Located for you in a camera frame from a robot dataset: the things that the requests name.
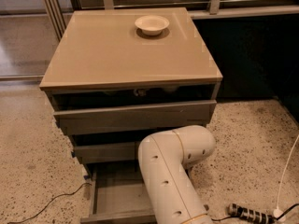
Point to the bottom grey drawer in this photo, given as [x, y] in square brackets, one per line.
[119, 195]

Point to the grey drawer cabinet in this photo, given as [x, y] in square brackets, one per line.
[104, 61]

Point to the grey drawer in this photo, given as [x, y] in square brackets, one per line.
[136, 117]
[106, 151]
[119, 195]

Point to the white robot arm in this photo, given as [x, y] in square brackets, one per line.
[163, 159]

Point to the top grey drawer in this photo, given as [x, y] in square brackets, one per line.
[136, 117]

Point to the white bowl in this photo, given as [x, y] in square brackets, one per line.
[151, 25]

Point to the middle grey drawer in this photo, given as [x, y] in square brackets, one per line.
[106, 151]

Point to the black power strip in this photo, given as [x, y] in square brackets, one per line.
[249, 215]

